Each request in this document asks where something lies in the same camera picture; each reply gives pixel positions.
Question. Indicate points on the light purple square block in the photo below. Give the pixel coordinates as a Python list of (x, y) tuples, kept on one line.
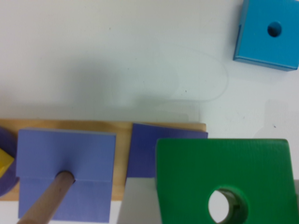
[(88, 156)]

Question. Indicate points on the wooden peg, middle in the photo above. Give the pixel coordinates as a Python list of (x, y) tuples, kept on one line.
[(42, 211)]

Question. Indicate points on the blue square block with hole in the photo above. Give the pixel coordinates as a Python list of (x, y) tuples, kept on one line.
[(268, 34)]

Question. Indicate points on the dark purple square block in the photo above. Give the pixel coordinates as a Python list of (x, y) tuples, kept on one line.
[(144, 137)]

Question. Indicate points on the wooden peg base board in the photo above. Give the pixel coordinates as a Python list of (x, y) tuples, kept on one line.
[(123, 130)]

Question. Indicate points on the dark purple round disc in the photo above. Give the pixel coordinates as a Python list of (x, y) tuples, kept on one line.
[(8, 142)]

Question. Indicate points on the yellow square block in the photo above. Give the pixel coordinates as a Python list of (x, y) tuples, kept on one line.
[(5, 161)]

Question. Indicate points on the green square block with hole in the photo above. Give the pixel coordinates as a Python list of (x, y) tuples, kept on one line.
[(225, 181)]

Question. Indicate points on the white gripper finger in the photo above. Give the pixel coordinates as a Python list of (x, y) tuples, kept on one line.
[(140, 202)]

